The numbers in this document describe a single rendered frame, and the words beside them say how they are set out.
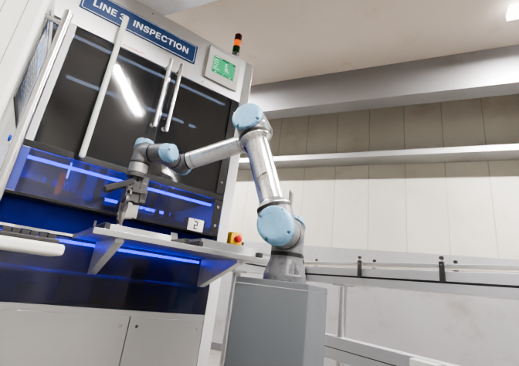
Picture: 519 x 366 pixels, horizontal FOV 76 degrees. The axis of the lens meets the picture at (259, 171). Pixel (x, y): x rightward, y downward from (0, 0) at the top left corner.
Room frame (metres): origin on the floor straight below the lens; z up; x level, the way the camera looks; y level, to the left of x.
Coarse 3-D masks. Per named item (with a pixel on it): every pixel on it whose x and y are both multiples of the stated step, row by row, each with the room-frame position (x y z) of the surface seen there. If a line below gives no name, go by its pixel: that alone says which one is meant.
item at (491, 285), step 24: (312, 264) 2.28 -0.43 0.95; (336, 264) 2.10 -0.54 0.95; (360, 264) 1.91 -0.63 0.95; (384, 264) 1.82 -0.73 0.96; (408, 264) 1.71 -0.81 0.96; (432, 264) 1.60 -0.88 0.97; (456, 264) 1.51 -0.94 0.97; (384, 288) 1.93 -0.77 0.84; (408, 288) 1.68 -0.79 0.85; (432, 288) 1.58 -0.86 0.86; (456, 288) 1.50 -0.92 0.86; (480, 288) 1.42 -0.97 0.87; (504, 288) 1.35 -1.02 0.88
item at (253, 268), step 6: (264, 252) 2.12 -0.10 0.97; (264, 258) 2.08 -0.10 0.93; (246, 264) 2.01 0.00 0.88; (252, 264) 2.04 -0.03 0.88; (258, 264) 2.06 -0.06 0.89; (264, 264) 2.09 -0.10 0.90; (246, 270) 2.02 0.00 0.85; (252, 270) 2.04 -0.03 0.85; (258, 270) 2.06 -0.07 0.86; (264, 270) 2.09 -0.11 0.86
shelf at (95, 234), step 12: (96, 228) 1.08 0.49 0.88; (96, 240) 1.39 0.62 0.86; (132, 240) 1.17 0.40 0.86; (144, 240) 1.17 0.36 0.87; (156, 240) 1.19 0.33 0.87; (168, 252) 1.57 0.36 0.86; (180, 252) 1.47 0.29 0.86; (192, 252) 1.38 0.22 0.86; (204, 252) 1.30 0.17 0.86; (216, 252) 1.32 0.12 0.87; (228, 252) 1.35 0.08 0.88
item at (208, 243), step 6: (192, 240) 1.38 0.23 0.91; (198, 240) 1.33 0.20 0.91; (204, 240) 1.32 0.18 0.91; (210, 240) 1.33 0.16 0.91; (204, 246) 1.32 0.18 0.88; (210, 246) 1.34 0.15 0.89; (216, 246) 1.35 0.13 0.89; (222, 246) 1.37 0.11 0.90; (228, 246) 1.38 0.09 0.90; (234, 246) 1.40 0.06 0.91; (240, 246) 1.41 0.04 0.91; (234, 252) 1.40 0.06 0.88; (240, 252) 1.41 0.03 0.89; (246, 252) 1.43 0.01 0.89; (252, 252) 1.45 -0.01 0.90
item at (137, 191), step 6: (132, 174) 1.27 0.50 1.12; (138, 174) 1.28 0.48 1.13; (138, 180) 1.32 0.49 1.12; (144, 180) 1.31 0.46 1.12; (126, 186) 1.28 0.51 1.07; (132, 186) 1.29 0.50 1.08; (138, 186) 1.31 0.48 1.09; (144, 186) 1.32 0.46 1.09; (126, 192) 1.26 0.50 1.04; (132, 192) 1.29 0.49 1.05; (138, 192) 1.29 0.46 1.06; (144, 192) 1.30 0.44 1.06; (120, 198) 1.31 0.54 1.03; (132, 198) 1.29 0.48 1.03; (138, 198) 1.30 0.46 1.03; (144, 198) 1.31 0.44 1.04; (138, 204) 1.33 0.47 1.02
